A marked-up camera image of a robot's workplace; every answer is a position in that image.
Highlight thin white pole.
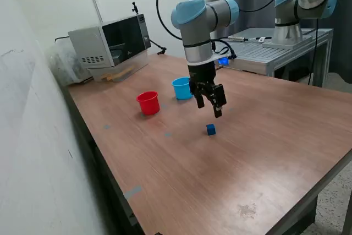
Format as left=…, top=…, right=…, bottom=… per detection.
left=91, top=0, right=104, bottom=24

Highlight silver microwave oven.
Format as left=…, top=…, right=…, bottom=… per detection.
left=67, top=13, right=153, bottom=69

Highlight clear acrylic microwave stand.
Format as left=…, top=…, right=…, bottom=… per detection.
left=87, top=50, right=151, bottom=83

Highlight dark grey curtain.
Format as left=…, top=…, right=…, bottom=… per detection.
left=213, top=0, right=352, bottom=84

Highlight aluminium robot mounting plate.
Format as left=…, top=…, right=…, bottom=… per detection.
left=261, top=34, right=314, bottom=49

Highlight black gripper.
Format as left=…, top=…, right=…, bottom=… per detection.
left=187, top=62, right=228, bottom=119

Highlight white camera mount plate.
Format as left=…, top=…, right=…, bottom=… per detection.
left=188, top=53, right=230, bottom=67

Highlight silver cable connector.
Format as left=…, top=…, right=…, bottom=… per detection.
left=227, top=35, right=250, bottom=43

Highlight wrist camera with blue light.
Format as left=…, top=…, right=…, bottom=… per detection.
left=213, top=52, right=238, bottom=68

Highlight red plastic cup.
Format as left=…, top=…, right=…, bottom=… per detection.
left=135, top=90, right=161, bottom=116

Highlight blue plastic cup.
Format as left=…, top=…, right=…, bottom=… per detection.
left=171, top=76, right=195, bottom=101

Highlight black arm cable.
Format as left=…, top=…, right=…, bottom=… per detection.
left=155, top=0, right=292, bottom=59

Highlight aluminium profile robot stand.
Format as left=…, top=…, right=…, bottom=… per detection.
left=213, top=27, right=335, bottom=87

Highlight light wooden pieces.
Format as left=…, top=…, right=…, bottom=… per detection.
left=100, top=65, right=136, bottom=82

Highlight long grey tape strip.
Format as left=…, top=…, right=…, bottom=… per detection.
left=123, top=185, right=143, bottom=201

